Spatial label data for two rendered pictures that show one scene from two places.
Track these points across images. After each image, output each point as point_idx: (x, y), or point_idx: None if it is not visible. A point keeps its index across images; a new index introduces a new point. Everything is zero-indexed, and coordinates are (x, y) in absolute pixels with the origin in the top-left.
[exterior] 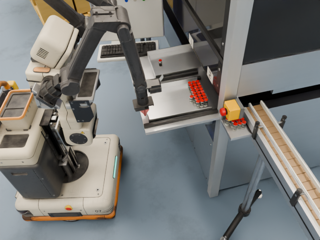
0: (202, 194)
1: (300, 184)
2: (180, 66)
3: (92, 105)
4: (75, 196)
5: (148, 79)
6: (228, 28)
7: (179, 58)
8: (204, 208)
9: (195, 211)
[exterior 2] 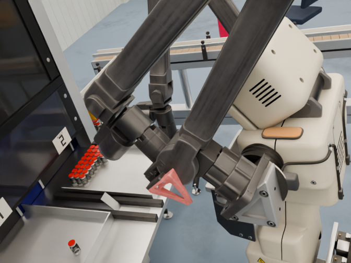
0: None
1: None
2: (52, 234)
3: (252, 242)
4: None
5: (147, 104)
6: (43, 26)
7: (30, 259)
8: (164, 250)
9: (176, 251)
